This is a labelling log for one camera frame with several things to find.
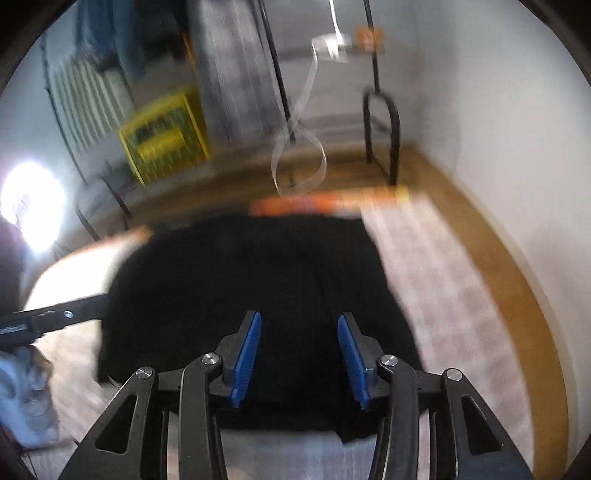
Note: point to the person's left hand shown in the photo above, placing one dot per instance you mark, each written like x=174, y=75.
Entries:
x=27, y=401

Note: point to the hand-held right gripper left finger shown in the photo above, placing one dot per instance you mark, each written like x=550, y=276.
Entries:
x=247, y=355

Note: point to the orange printed mat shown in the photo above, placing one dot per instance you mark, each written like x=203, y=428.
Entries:
x=314, y=205

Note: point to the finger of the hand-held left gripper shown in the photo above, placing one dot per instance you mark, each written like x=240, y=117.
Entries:
x=69, y=313

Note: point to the yellow green patterned box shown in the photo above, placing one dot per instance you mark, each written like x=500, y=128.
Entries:
x=161, y=138

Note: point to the grey checked hanging cloth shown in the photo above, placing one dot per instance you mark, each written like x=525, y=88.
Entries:
x=235, y=69

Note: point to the white radiator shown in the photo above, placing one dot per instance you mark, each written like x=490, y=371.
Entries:
x=83, y=101

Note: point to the large black garment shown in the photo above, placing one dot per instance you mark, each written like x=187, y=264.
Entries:
x=254, y=277

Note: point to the teal hanging cloth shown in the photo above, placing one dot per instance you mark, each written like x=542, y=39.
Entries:
x=115, y=32

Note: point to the bright studio lamp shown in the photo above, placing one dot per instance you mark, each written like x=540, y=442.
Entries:
x=32, y=203

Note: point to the black metal clothes rack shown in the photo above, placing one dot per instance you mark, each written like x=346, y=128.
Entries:
x=394, y=124

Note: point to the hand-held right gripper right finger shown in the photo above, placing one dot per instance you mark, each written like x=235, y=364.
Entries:
x=353, y=364

